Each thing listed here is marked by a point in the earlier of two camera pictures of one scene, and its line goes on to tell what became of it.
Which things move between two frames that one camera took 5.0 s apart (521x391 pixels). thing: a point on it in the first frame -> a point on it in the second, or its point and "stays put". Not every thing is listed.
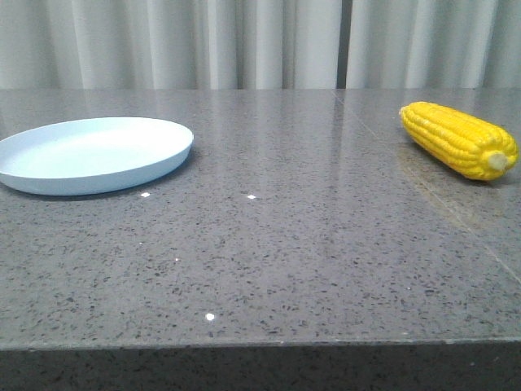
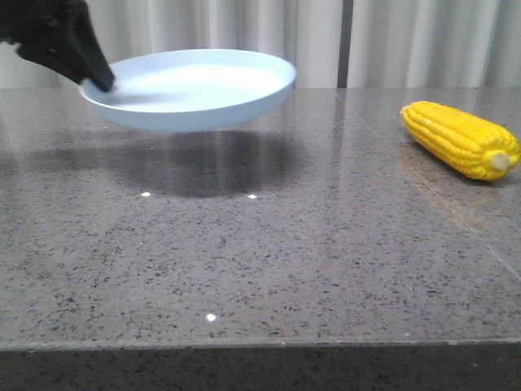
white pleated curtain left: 168,45 stays put
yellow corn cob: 469,147 stays put
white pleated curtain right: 435,44 stays put
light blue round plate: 89,155 -> 179,90
